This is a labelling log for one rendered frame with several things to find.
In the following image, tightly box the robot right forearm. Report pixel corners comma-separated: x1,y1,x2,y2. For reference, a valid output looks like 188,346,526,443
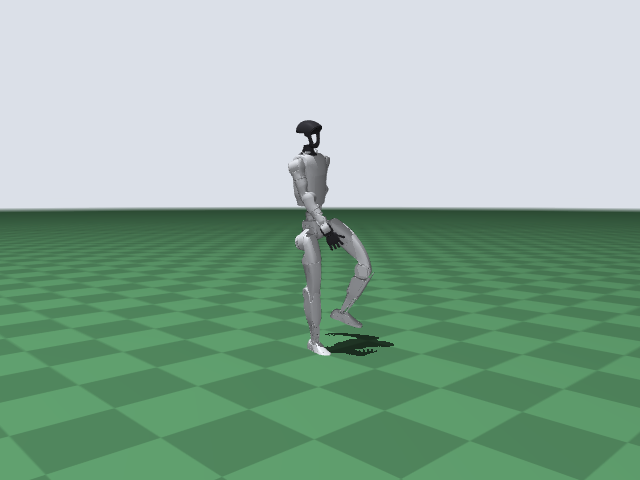
303,193,331,234

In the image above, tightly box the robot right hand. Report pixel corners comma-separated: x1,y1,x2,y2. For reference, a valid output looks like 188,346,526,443
320,223,345,251

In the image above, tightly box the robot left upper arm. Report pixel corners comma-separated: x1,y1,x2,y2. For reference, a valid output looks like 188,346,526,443
324,155,330,194

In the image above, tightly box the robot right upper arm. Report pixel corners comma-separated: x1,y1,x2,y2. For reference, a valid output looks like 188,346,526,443
288,158,316,203

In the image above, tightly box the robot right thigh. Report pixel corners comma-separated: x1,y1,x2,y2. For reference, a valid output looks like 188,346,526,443
295,228,322,300

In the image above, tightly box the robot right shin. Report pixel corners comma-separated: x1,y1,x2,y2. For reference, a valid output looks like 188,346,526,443
302,287,321,345

